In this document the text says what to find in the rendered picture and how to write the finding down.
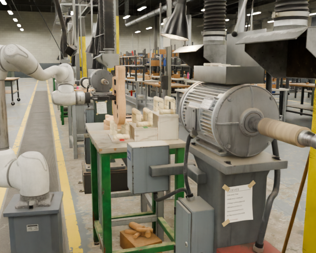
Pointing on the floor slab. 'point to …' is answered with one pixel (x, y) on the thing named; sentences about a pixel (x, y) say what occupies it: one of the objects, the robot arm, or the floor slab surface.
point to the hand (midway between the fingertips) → (114, 97)
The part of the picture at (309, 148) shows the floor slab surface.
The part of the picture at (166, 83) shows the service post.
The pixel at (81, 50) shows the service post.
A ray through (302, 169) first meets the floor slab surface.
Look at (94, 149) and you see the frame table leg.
